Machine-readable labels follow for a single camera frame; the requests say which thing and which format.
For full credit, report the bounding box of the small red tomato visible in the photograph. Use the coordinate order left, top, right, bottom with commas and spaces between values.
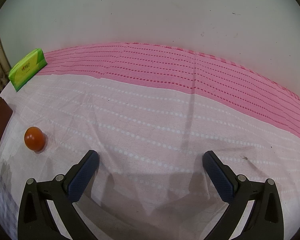
24, 126, 46, 152

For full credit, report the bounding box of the green tissue pack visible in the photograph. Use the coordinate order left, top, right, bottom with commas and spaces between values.
8, 48, 47, 92

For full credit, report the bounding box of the pink purple checked tablecloth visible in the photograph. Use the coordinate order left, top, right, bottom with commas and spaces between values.
0, 43, 300, 239

